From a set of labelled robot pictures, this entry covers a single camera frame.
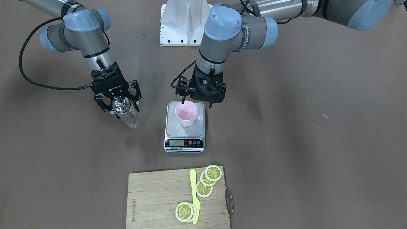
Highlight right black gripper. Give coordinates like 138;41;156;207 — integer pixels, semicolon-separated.
91;62;141;114

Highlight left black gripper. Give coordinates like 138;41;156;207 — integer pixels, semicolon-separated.
176;67;226;108

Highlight pink plastic cup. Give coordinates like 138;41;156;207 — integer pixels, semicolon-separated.
175;101;198;127

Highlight clear glass sauce bottle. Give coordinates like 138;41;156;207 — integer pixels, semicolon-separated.
112;96;142;128

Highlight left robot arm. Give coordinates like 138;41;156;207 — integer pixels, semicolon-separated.
173;0;393;106

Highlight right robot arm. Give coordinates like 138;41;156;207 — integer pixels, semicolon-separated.
26;0;141;112

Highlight silver kitchen scale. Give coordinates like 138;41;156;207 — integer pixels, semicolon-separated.
164;101;205;153

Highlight lemon slice front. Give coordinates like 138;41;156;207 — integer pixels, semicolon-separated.
204;165;223;182

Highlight lemon slice middle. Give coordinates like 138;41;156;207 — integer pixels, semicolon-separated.
200;171;216;187

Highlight wooden cutting board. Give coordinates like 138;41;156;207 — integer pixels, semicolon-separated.
126;169;231;229

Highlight yellow plastic knife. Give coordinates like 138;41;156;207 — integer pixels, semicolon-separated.
189;169;200;225

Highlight lemon slice by knife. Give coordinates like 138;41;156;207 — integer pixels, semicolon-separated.
175;202;192;223

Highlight lemon slice under top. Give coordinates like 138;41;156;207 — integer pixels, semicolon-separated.
187;203;197;223

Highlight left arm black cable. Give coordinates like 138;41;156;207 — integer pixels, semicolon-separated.
170;60;197;89

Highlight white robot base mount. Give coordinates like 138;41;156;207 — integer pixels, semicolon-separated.
160;0;213;46

